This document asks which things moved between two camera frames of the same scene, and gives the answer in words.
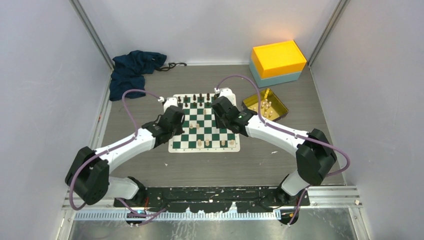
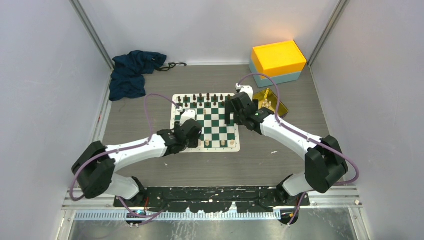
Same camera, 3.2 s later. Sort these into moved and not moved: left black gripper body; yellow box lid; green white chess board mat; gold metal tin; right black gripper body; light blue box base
Moved: right black gripper body; left black gripper body
Not moved: light blue box base; yellow box lid; gold metal tin; green white chess board mat
